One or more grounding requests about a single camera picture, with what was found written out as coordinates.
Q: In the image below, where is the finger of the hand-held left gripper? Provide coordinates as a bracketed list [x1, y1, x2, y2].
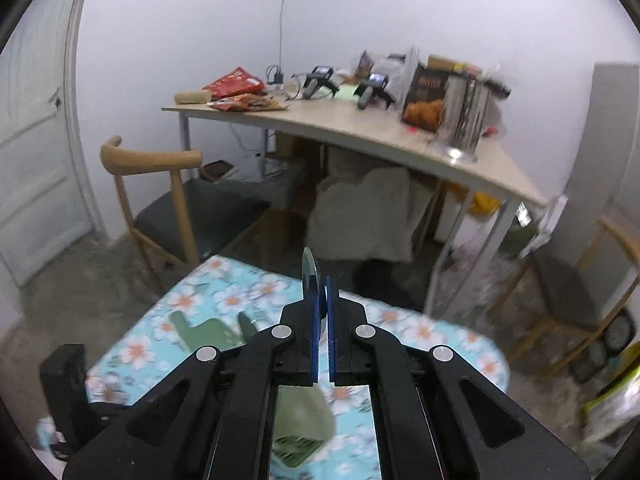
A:
[39, 344, 116, 463]

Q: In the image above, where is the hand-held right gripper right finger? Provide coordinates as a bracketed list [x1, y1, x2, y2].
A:
[326, 275, 591, 480]

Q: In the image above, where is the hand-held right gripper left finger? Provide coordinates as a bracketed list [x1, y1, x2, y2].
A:
[64, 275, 321, 480]

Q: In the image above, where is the green perforated utensil holder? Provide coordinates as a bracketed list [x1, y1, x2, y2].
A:
[169, 309, 337, 468]

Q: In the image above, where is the large metal spoon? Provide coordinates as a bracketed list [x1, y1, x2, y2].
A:
[301, 246, 328, 321]

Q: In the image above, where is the turquoise floral cloth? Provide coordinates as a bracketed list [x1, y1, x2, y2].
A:
[37, 255, 511, 480]

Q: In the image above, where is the white sack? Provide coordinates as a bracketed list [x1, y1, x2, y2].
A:
[306, 166, 418, 263]

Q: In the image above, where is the wooden chair with curved backrest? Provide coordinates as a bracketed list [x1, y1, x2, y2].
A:
[100, 135, 273, 296]

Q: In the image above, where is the long wooden desk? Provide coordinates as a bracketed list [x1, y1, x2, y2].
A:
[161, 87, 551, 321]

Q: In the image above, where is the white door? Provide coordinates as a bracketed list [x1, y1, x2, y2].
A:
[0, 0, 108, 286]

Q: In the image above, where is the wooden armchair with dark seat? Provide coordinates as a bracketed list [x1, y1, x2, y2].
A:
[507, 215, 640, 378]

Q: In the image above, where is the orange snack packet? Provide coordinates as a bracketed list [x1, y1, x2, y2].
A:
[207, 94, 291, 112]

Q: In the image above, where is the hand-held gripper on desk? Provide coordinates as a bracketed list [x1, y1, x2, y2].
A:
[299, 66, 342, 100]
[355, 73, 396, 111]

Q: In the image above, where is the dark snack box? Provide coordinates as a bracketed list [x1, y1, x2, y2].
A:
[401, 62, 451, 133]

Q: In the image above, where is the metal canister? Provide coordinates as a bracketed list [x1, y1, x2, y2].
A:
[440, 74, 493, 163]

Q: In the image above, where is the red snack packet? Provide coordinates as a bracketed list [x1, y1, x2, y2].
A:
[202, 67, 266, 101]

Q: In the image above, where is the tan paper roll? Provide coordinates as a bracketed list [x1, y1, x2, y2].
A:
[175, 89, 215, 106]

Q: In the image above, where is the yellow-green rice bag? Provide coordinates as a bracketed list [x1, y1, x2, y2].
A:
[582, 350, 640, 428]

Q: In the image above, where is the silver refrigerator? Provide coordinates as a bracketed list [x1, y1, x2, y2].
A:
[562, 61, 640, 261]

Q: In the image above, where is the wall cable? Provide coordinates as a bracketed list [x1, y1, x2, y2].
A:
[276, 0, 293, 68]

